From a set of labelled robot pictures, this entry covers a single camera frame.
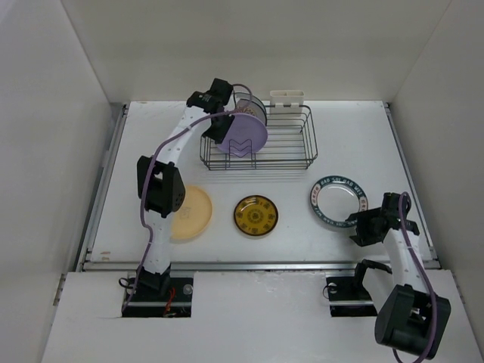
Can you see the white utensil holder cup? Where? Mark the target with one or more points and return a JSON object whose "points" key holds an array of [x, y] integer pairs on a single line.
{"points": [[286, 100]]}

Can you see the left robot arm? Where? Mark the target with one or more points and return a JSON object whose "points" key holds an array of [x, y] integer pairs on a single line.
{"points": [[160, 186]]}

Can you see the grey rimmed patterned plate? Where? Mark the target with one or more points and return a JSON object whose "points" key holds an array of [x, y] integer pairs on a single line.
{"points": [[251, 105]]}

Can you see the white plate blue rim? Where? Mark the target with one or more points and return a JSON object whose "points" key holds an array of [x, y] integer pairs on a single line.
{"points": [[334, 198]]}

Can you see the purple plastic plate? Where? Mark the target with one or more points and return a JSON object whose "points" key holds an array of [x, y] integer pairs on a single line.
{"points": [[247, 135]]}

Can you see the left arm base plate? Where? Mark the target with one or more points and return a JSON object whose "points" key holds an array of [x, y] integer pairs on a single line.
{"points": [[173, 301]]}

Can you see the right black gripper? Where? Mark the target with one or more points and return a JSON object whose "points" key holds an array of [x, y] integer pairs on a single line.
{"points": [[362, 238]]}

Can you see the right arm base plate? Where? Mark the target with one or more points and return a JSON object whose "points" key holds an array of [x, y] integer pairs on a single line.
{"points": [[346, 300]]}

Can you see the beige plastic plate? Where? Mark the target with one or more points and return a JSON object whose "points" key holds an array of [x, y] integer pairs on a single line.
{"points": [[194, 215]]}

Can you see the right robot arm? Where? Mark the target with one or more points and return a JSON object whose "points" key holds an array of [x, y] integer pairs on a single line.
{"points": [[411, 317]]}

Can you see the small yellow patterned plate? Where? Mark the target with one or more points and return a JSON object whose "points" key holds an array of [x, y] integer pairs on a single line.
{"points": [[255, 216]]}

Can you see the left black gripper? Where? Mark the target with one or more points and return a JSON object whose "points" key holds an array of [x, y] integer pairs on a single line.
{"points": [[216, 135]]}

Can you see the wire dish rack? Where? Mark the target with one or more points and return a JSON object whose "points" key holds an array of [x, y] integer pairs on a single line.
{"points": [[291, 144]]}

